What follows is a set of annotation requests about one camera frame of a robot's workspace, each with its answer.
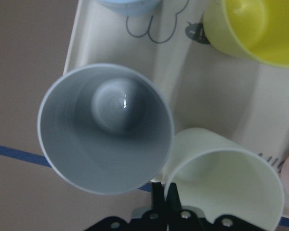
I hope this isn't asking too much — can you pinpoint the grey plastic cup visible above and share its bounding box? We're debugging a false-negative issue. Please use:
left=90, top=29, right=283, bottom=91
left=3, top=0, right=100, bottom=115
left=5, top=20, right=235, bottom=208
left=37, top=63, right=174, bottom=195

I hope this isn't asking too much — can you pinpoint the light blue cup tray end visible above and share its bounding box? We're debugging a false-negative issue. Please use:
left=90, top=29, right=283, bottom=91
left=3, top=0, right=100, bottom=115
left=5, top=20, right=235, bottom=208
left=97, top=0, right=161, bottom=16

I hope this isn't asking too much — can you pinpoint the cream plastic tray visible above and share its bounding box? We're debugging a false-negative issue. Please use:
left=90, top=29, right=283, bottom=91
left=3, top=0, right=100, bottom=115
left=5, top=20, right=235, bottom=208
left=62, top=0, right=289, bottom=217

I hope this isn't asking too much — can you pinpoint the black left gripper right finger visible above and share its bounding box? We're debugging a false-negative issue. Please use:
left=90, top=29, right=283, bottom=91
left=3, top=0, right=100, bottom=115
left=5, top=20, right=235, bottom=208
left=167, top=182, right=182, bottom=212

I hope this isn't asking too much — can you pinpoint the yellow plastic cup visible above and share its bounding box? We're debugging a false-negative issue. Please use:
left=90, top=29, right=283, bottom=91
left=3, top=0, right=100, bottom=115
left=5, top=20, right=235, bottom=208
left=203, top=0, right=289, bottom=68

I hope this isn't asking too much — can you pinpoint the pale green plastic cup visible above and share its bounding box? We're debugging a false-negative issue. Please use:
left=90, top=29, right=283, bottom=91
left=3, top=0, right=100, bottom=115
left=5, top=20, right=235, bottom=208
left=162, top=128, right=284, bottom=231

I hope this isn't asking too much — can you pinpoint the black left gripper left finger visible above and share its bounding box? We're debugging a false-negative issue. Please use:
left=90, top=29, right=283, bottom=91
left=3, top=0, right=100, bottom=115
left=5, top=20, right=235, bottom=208
left=151, top=182, right=166, bottom=212

